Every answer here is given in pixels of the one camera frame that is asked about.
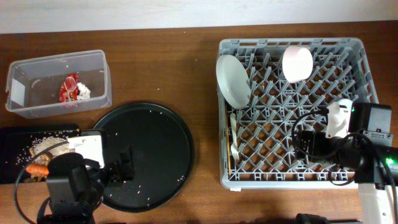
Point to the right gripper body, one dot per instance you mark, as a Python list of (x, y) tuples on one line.
[(321, 148)]

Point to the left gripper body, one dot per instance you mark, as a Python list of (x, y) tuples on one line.
[(114, 175)]

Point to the white plastic fork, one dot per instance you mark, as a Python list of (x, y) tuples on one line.
[(234, 146)]

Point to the pink bowl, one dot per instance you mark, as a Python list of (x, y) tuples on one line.
[(297, 64)]

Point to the white tissue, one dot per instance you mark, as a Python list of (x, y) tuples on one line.
[(83, 92)]

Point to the orange carrot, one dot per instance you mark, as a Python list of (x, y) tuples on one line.
[(37, 169)]

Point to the wooden chopstick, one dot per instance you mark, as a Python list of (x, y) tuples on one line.
[(227, 142)]

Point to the red snack wrapper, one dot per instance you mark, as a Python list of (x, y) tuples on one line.
[(69, 90)]

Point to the grey round plate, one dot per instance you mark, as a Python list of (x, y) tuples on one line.
[(233, 81)]

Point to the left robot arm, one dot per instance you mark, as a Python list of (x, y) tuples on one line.
[(76, 186)]

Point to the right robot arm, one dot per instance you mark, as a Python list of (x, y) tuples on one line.
[(357, 137)]

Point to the grey plastic dishwasher rack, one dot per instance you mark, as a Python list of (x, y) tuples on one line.
[(266, 155)]

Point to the clear plastic waste bin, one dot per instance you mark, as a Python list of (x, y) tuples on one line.
[(33, 85)]

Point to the round black serving tray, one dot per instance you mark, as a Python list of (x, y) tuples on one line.
[(160, 147)]

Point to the food scraps on plate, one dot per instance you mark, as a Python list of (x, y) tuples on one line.
[(49, 146)]

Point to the black rectangular tray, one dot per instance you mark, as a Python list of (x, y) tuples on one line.
[(16, 143)]

